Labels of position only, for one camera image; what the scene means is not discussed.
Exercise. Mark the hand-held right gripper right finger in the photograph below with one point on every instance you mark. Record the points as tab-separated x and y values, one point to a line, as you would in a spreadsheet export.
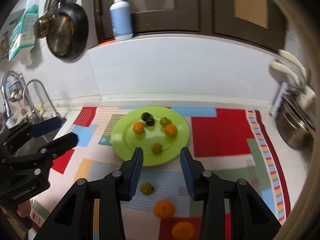
188	177

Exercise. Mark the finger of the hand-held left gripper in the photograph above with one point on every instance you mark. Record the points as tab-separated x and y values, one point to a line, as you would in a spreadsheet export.
46	127
61	143

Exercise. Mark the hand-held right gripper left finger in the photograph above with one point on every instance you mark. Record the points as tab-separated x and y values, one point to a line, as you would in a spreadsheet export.
135	177

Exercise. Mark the green citrus fruit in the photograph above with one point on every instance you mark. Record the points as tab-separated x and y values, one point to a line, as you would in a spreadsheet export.
146	189
164	122

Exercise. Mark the brown kiwi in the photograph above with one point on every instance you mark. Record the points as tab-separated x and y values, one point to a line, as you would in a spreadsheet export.
156	148

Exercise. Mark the green plate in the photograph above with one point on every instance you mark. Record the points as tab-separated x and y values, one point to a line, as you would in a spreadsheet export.
130	140

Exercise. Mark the orange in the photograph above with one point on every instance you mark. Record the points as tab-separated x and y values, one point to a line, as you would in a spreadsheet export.
138	127
183	230
164	208
171	130

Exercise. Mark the dark plum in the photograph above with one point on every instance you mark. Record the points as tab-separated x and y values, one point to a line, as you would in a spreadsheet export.
144	116
150	122

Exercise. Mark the person's left hand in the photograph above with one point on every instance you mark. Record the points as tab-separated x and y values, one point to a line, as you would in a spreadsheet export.
23	208

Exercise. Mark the steel sink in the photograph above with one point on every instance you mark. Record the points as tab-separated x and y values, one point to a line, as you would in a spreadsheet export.
53	135

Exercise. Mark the chrome pull-out faucet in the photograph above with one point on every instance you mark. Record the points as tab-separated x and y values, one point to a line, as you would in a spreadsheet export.
7	105

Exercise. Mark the steel gooseneck faucet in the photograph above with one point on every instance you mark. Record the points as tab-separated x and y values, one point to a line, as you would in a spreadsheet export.
35	81

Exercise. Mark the colourful printed cloth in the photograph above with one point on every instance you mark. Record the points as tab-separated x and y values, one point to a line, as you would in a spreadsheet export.
220	140

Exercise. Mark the gold perforated strainer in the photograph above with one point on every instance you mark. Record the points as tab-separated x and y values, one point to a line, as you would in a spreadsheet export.
62	37

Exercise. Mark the teal box of bags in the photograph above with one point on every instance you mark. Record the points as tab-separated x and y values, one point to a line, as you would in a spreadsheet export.
22	37

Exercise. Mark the small copper saucepan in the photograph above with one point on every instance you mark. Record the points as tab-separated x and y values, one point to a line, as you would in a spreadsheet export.
43	27

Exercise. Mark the black frying pan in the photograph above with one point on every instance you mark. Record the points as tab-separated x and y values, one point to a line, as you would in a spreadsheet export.
81	30

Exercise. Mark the steel pot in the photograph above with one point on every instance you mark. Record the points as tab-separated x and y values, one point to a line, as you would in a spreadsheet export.
292	127

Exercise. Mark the dish rack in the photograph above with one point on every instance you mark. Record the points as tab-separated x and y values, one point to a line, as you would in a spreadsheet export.
278	100

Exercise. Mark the blue pump soap bottle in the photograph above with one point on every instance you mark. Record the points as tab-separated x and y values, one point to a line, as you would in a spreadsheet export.
121	17

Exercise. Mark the cardboard sheet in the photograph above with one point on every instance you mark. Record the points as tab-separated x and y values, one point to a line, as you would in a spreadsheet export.
250	2

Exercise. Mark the dark wooden window frame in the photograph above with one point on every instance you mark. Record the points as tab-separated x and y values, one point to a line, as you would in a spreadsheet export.
205	5

